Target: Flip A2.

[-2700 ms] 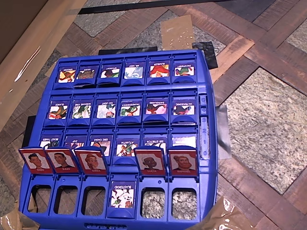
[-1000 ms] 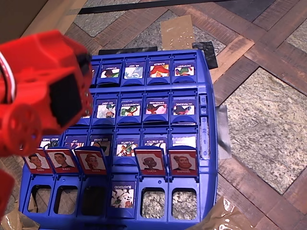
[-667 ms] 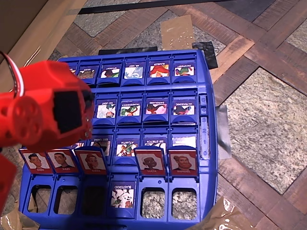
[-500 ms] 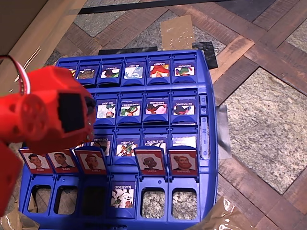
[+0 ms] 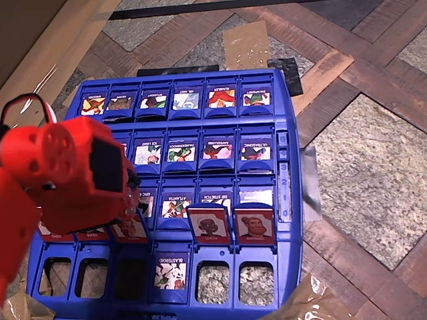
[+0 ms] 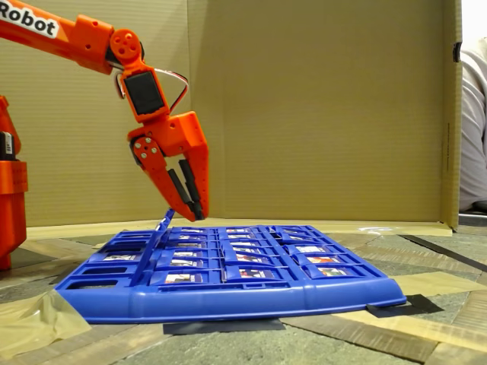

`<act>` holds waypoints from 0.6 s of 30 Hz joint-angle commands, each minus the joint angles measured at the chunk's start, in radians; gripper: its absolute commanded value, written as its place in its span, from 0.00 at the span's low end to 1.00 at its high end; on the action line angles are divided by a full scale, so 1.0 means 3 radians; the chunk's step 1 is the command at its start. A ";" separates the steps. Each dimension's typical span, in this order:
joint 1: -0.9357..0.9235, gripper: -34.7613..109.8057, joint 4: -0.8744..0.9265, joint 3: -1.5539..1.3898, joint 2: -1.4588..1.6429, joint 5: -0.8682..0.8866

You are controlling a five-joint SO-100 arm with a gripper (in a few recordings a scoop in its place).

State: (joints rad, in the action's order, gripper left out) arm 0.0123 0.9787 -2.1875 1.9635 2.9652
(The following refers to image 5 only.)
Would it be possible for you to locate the servo wire bundle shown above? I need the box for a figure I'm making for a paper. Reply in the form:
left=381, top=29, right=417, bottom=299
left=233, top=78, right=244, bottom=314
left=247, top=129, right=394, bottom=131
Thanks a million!
left=0, top=93, right=58, bottom=131

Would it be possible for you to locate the Gecko flip tile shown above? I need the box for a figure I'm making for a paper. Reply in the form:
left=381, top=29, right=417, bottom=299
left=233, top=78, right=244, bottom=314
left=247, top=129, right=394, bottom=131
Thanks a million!
left=103, top=83, right=140, bottom=121

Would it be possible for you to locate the red card Raphael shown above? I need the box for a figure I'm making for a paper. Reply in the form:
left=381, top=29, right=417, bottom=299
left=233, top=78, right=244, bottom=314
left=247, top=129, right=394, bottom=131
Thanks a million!
left=233, top=203, right=277, bottom=247

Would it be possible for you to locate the crumpled brown packing tape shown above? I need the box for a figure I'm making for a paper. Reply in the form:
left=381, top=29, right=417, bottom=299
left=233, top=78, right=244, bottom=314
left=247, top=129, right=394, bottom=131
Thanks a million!
left=5, top=286, right=56, bottom=320
left=262, top=273, right=356, bottom=320

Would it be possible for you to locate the Mr Mist flip tile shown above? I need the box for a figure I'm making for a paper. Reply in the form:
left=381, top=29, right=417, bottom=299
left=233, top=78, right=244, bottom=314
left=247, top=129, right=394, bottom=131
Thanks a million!
left=169, top=79, right=205, bottom=120

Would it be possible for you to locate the green creature flip tile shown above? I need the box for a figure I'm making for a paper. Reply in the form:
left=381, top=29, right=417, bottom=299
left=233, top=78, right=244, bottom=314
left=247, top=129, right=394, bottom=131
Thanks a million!
left=135, top=82, right=171, bottom=121

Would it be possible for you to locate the Madame Vine flip tile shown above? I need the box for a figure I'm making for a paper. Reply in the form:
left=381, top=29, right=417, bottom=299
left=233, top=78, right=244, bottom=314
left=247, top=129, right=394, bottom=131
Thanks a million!
left=111, top=131, right=133, bottom=169

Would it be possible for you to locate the Wrecker flip tile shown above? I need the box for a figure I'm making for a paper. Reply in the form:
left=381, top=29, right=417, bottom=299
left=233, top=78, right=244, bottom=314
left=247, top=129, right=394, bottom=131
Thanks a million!
left=73, top=85, right=110, bottom=125

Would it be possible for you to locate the Thundershock flip tile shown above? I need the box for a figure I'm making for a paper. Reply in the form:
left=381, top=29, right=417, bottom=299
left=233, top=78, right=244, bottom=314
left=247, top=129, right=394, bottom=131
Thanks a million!
left=163, top=129, right=200, bottom=173

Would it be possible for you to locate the blue flap with glare-washed card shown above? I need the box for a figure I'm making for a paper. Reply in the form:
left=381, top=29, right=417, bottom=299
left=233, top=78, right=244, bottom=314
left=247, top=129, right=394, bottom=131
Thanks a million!
left=236, top=176, right=276, bottom=207

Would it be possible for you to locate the red card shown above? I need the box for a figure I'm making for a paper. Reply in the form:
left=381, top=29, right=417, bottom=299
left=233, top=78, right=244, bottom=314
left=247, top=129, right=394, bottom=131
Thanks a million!
left=75, top=227, right=111, bottom=243
left=36, top=218, right=75, bottom=243

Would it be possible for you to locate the red card Lucia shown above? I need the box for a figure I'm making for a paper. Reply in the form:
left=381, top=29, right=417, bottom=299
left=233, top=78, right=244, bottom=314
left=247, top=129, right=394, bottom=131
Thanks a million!
left=186, top=203, right=232, bottom=246

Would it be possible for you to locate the Bubbles flip tile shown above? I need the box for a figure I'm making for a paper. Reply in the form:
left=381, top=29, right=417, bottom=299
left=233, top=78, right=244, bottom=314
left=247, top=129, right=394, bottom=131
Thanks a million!
left=203, top=78, right=238, bottom=119

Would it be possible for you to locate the flat brown tape patch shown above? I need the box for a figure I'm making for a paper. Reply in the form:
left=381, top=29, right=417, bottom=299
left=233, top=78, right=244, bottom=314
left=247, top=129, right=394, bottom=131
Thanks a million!
left=222, top=20, right=272, bottom=71

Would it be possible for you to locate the brown cardboard box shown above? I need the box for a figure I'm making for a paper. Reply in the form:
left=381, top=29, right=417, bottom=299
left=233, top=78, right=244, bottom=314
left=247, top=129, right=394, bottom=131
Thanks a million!
left=0, top=0, right=121, bottom=134

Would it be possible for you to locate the Ice Light flip tile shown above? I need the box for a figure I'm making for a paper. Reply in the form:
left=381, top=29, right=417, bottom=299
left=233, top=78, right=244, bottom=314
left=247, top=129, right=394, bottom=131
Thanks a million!
left=128, top=130, right=165, bottom=176

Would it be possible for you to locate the blue-framed Ultrasonic character card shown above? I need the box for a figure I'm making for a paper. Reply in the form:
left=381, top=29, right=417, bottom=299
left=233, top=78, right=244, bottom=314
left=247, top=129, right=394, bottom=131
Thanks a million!
left=237, top=126, right=275, bottom=173

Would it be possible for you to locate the black tape piece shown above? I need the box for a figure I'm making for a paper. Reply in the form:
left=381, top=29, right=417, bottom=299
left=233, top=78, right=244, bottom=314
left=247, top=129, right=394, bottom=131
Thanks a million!
left=136, top=64, right=220, bottom=78
left=266, top=57, right=304, bottom=97

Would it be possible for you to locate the blue flap with Atlanta card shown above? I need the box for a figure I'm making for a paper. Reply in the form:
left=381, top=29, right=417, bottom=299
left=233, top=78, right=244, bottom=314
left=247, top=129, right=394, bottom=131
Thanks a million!
left=157, top=178, right=197, bottom=231

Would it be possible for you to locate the long black tape strip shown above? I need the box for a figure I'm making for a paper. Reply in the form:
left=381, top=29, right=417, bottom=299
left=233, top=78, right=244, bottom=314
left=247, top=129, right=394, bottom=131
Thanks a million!
left=108, top=0, right=321, bottom=21

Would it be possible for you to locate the red card Robo-Joe tile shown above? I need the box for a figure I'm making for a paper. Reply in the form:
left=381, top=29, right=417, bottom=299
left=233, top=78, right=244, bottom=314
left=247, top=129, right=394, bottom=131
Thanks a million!
left=109, top=213, right=150, bottom=244

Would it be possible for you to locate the blue guessing game board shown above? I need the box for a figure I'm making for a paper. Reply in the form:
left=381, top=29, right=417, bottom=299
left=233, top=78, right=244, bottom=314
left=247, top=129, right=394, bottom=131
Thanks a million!
left=25, top=68, right=304, bottom=320

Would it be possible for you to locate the Swampsey flip tile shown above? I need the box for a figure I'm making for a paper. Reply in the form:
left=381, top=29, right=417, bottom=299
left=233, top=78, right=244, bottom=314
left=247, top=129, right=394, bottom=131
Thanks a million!
left=238, top=77, right=274, bottom=117

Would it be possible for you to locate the blue-framed Safeguard character card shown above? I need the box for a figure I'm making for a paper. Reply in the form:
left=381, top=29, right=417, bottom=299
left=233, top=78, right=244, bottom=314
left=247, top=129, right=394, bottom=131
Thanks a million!
left=199, top=127, right=236, bottom=171

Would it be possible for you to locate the blue flap with Sir Stretch card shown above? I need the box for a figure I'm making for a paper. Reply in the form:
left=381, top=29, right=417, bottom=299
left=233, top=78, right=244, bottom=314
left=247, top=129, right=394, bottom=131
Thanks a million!
left=196, top=178, right=236, bottom=214

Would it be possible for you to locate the tan tape strip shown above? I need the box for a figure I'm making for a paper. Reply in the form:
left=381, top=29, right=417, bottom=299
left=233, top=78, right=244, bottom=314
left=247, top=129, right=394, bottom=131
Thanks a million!
left=61, top=76, right=95, bottom=108

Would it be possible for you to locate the card Blastered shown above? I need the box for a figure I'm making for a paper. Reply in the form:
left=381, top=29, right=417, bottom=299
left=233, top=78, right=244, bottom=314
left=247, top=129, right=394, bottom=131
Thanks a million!
left=148, top=243, right=193, bottom=305

